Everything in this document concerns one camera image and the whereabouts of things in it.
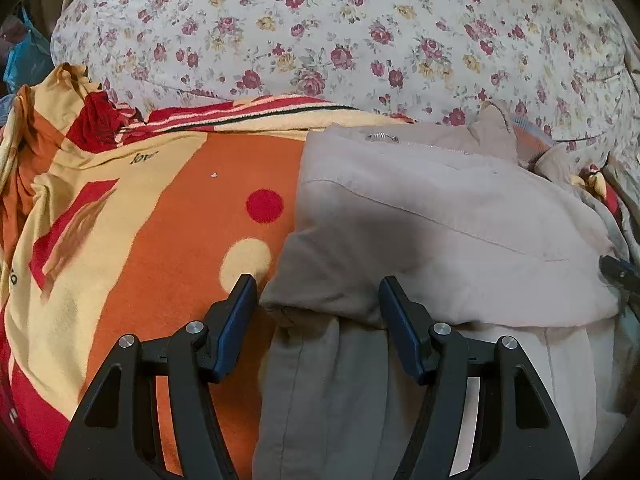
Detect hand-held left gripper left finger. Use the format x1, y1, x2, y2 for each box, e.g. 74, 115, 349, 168
52, 273, 258, 480

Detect beige jacket with striped trim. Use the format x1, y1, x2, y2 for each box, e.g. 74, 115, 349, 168
252, 100, 640, 480

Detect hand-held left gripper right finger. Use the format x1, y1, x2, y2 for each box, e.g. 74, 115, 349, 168
378, 276, 581, 480

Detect white floral quilt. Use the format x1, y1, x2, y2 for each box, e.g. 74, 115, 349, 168
50, 0, 640, 161

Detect orange dotted fleece blanket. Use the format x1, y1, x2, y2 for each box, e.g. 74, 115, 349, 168
0, 62, 626, 480

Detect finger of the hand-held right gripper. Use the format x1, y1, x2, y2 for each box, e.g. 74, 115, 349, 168
598, 255, 640, 293

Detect blue plastic bag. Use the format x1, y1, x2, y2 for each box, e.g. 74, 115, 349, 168
4, 25, 53, 95

